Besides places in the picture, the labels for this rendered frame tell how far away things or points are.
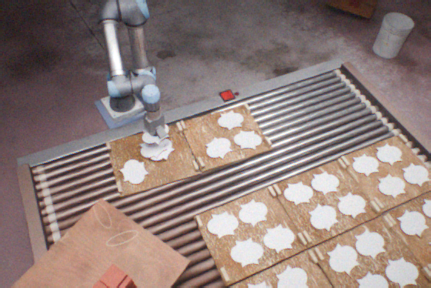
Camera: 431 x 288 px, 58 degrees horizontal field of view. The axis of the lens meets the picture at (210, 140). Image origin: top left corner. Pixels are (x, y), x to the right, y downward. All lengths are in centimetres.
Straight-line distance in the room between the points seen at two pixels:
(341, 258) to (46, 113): 275
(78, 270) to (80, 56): 282
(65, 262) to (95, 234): 16
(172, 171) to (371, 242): 100
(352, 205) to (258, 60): 237
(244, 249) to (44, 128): 231
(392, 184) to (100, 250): 144
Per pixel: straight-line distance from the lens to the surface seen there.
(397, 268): 195
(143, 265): 166
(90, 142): 218
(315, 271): 182
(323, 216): 194
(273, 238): 183
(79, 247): 174
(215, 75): 383
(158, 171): 198
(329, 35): 459
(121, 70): 185
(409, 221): 209
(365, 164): 218
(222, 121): 217
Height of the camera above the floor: 259
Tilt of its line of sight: 52 degrees down
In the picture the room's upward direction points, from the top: 3 degrees clockwise
